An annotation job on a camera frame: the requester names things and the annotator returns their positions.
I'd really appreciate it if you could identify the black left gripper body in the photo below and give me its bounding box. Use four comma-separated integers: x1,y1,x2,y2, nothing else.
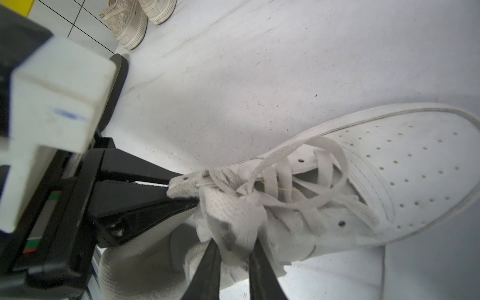
1,137,115,300

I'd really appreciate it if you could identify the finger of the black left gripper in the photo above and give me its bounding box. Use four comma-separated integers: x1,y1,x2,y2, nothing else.
99,149,180,185
87,181,199,248

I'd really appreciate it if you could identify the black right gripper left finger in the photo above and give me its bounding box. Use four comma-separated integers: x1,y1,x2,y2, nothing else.
181,239,222,300

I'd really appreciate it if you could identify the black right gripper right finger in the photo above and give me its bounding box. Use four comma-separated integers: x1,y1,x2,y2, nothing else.
248,240,288,300

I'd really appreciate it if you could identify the dark oval stand base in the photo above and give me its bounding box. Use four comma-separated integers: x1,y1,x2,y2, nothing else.
97,53,129,131

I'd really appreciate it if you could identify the beige sneaker red label left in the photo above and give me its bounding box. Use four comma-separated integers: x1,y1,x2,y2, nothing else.
99,0,148,50

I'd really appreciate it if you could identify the beige sneaker red label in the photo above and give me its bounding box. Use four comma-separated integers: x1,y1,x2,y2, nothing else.
99,0,148,50
138,0,177,25

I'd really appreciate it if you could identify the beige sneaker red label right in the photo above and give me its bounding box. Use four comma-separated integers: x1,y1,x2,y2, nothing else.
138,0,177,25

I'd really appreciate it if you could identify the yellow plastic funnel cup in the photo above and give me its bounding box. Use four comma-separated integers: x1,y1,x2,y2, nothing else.
0,0,35,17

